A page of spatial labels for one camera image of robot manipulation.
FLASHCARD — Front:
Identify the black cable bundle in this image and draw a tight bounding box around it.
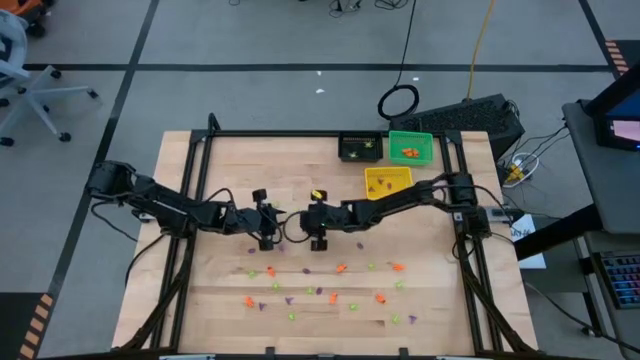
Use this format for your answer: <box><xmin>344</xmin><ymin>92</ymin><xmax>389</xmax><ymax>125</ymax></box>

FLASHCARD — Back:
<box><xmin>327</xmin><ymin>0</ymin><xmax>401</xmax><ymax>19</ymax></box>

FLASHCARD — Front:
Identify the yellow plastic basket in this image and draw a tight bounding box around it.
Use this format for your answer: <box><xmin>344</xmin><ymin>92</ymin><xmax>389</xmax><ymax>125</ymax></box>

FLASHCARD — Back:
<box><xmin>363</xmin><ymin>166</ymin><xmax>415</xmax><ymax>201</ymax></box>

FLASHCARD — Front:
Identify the backlit keyboard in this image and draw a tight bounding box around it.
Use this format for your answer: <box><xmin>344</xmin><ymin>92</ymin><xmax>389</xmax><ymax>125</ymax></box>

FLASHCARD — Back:
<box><xmin>597</xmin><ymin>249</ymin><xmax>640</xmax><ymax>310</ymax></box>

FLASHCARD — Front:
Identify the orange chair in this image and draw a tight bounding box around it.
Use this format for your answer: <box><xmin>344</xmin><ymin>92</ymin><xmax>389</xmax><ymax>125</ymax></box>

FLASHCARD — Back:
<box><xmin>0</xmin><ymin>0</ymin><xmax>55</xmax><ymax>39</ymax></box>

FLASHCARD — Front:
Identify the grey side desk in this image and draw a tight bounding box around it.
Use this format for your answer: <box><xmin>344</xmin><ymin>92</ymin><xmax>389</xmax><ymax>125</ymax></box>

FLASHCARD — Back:
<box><xmin>561</xmin><ymin>98</ymin><xmax>640</xmax><ymax>236</ymax></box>

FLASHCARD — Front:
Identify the black hanging cable with coil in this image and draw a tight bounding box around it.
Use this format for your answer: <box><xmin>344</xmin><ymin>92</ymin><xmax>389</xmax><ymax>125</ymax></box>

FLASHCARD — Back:
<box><xmin>376</xmin><ymin>0</ymin><xmax>421</xmax><ymax>121</ymax></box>

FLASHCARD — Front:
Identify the black orange-striped floor mat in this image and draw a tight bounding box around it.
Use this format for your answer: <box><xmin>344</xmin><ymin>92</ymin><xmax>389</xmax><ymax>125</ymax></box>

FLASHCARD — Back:
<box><xmin>602</xmin><ymin>38</ymin><xmax>640</xmax><ymax>77</ymax></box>
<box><xmin>0</xmin><ymin>292</ymin><xmax>55</xmax><ymax>360</ymax></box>

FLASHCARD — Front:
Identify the white office chair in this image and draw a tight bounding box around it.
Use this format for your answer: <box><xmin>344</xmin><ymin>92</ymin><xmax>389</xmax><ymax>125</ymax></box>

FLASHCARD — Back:
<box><xmin>0</xmin><ymin>9</ymin><xmax>100</xmax><ymax>148</ymax></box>

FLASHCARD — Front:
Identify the grey keyboard desk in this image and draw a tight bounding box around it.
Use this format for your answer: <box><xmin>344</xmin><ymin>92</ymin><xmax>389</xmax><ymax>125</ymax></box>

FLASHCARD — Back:
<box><xmin>574</xmin><ymin>230</ymin><xmax>640</xmax><ymax>360</ymax></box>

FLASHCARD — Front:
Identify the black desk support beam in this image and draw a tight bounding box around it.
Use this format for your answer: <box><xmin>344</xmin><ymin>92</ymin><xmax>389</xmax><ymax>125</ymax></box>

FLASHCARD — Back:
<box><xmin>513</xmin><ymin>203</ymin><xmax>604</xmax><ymax>261</ymax></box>

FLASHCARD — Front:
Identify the black computer tower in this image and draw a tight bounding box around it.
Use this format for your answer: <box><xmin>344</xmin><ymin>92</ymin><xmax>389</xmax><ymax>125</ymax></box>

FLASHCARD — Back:
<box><xmin>388</xmin><ymin>93</ymin><xmax>526</xmax><ymax>161</ymax></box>

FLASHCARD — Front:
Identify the white paper sheet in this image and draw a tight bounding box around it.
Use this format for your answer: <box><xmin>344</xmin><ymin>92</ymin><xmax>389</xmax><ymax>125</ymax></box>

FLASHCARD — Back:
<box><xmin>509</xmin><ymin>215</ymin><xmax>547</xmax><ymax>270</ymax></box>

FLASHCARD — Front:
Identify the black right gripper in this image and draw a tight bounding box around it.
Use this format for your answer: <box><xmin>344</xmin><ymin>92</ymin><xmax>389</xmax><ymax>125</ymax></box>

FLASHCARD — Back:
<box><xmin>298</xmin><ymin>190</ymin><xmax>357</xmax><ymax>251</ymax></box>

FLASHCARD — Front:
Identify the green plastic basket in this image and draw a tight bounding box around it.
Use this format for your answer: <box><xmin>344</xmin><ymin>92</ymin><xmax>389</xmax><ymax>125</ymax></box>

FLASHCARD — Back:
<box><xmin>387</xmin><ymin>130</ymin><xmax>435</xmax><ymax>167</ymax></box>

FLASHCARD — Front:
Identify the black monitor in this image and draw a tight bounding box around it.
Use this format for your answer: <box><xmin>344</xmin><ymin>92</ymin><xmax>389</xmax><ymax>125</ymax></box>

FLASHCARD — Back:
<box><xmin>582</xmin><ymin>62</ymin><xmax>640</xmax><ymax>152</ymax></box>

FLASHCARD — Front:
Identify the black plastic basket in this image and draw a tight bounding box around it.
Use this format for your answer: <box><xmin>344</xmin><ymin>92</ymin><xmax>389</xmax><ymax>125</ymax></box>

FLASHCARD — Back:
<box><xmin>337</xmin><ymin>130</ymin><xmax>385</xmax><ymax>164</ymax></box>

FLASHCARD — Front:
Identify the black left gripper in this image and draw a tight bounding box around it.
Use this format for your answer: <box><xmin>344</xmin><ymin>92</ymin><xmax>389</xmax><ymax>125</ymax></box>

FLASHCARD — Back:
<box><xmin>234</xmin><ymin>189</ymin><xmax>287</xmax><ymax>251</ymax></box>

